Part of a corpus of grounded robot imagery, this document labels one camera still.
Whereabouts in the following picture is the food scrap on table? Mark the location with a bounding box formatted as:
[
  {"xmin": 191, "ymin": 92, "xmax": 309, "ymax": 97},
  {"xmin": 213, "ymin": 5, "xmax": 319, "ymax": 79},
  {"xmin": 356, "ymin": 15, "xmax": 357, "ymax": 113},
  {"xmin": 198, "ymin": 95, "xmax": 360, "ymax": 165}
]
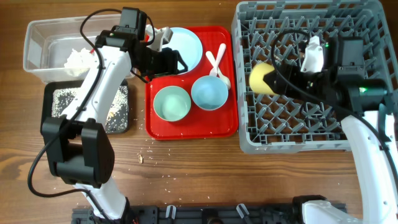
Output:
[{"xmin": 138, "ymin": 154, "xmax": 144, "ymax": 164}]

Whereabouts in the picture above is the rice and food waste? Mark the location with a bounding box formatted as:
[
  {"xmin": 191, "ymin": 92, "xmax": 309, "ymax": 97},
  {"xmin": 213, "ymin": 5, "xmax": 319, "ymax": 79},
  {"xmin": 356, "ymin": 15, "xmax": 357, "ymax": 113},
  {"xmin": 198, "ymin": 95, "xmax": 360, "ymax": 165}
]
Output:
[{"xmin": 50, "ymin": 86, "xmax": 129, "ymax": 134}]

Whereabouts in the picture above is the pink plastic fork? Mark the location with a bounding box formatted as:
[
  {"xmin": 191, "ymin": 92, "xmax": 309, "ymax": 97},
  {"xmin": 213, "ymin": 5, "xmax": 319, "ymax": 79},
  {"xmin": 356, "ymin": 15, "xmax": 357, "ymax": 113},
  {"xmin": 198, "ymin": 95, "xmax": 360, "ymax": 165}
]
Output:
[{"xmin": 210, "ymin": 43, "xmax": 226, "ymax": 77}]

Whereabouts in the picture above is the green bowl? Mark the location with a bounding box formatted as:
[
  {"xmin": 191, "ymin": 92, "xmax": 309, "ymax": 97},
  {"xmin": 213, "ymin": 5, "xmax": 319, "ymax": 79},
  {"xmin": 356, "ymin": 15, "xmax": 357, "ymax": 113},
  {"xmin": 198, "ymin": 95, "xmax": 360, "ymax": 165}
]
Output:
[{"xmin": 153, "ymin": 86, "xmax": 192, "ymax": 122}]

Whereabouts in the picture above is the clear plastic bin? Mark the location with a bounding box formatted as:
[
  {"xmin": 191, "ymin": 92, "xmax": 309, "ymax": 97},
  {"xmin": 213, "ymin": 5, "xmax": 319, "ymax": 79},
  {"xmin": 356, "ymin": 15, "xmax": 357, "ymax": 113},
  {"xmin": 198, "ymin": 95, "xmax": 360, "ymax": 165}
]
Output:
[{"xmin": 23, "ymin": 14, "xmax": 120, "ymax": 83}]

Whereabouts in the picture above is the black waste tray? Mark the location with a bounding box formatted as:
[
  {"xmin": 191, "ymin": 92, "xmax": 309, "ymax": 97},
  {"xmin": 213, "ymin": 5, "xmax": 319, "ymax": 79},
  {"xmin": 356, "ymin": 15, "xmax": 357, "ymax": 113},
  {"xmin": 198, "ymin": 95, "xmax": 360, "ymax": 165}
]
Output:
[{"xmin": 40, "ymin": 80, "xmax": 129, "ymax": 134}]

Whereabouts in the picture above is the yellow cup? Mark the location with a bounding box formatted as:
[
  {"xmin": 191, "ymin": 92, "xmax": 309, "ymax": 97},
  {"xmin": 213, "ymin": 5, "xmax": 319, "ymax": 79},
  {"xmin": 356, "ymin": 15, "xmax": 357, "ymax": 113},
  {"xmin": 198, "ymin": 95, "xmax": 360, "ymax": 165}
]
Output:
[{"xmin": 249, "ymin": 63, "xmax": 275, "ymax": 95}]

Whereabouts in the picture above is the grey dishwasher rack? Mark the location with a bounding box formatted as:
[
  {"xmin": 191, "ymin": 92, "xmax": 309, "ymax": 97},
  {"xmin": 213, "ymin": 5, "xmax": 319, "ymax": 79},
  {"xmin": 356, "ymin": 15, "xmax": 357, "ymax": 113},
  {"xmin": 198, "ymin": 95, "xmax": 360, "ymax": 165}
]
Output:
[{"xmin": 231, "ymin": 1, "xmax": 397, "ymax": 154}]

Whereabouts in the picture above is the light blue bowl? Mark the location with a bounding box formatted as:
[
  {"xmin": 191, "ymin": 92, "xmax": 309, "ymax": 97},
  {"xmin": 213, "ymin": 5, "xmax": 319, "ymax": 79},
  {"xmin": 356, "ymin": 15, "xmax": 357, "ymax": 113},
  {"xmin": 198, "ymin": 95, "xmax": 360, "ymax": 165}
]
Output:
[{"xmin": 191, "ymin": 75, "xmax": 229, "ymax": 111}]

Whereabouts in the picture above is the red serving tray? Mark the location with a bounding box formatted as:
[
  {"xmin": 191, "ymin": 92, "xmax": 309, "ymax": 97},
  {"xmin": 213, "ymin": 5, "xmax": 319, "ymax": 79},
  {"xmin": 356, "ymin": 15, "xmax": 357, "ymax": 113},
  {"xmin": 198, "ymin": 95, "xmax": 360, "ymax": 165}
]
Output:
[{"xmin": 145, "ymin": 26, "xmax": 238, "ymax": 140}]

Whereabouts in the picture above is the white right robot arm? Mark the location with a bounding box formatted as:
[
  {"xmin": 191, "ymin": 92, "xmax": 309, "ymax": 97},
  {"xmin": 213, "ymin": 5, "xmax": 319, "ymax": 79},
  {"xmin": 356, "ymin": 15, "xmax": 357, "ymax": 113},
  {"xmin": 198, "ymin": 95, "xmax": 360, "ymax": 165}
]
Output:
[{"xmin": 249, "ymin": 35, "xmax": 397, "ymax": 223}]

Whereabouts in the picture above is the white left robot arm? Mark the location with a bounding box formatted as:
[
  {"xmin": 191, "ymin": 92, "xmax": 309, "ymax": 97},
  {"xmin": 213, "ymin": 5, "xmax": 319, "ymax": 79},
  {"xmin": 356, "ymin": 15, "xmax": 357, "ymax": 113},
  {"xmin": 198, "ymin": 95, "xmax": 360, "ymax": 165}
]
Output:
[{"xmin": 39, "ymin": 7, "xmax": 188, "ymax": 223}]

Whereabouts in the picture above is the light blue plate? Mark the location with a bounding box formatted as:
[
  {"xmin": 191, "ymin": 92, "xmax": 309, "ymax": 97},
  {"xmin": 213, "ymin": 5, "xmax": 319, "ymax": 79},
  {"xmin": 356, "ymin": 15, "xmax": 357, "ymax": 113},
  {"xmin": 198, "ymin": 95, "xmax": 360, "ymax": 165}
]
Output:
[{"xmin": 162, "ymin": 27, "xmax": 203, "ymax": 75}]

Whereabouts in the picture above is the black mounting rail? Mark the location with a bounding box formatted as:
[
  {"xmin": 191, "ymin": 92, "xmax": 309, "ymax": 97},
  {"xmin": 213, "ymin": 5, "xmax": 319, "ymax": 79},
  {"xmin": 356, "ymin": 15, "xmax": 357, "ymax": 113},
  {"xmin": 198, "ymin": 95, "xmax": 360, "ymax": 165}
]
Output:
[{"xmin": 71, "ymin": 203, "xmax": 348, "ymax": 224}]

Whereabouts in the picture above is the white napkin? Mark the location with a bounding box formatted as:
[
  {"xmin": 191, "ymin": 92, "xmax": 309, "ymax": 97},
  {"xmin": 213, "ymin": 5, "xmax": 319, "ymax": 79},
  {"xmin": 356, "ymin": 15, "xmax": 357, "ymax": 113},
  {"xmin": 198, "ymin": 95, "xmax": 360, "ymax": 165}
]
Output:
[{"xmin": 64, "ymin": 48, "xmax": 96, "ymax": 77}]

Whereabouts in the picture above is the white plastic spoon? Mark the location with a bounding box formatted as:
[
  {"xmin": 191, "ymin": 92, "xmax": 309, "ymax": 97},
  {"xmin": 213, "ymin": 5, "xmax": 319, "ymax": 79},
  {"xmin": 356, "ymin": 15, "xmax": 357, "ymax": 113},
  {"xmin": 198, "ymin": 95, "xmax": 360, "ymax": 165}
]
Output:
[{"xmin": 206, "ymin": 51, "xmax": 231, "ymax": 90}]

